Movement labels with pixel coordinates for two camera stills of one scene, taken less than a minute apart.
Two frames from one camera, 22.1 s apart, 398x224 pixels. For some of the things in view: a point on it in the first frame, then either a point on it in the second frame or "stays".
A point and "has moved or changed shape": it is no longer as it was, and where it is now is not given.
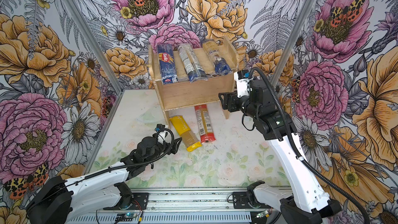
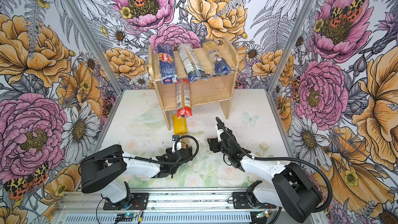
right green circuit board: [263, 214] stays
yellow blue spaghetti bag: [221, 64] stays
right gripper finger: [227, 104] to [215, 146]
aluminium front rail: [176, 201] stays
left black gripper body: [160, 148] to [169, 151]
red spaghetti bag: [205, 130] to [183, 99]
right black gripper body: [249, 108] to [226, 151]
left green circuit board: [127, 217] stays
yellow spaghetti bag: [188, 137] has moved or changed shape
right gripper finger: [226, 97] to [221, 125]
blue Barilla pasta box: [167, 64] stays
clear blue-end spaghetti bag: [195, 71] stays
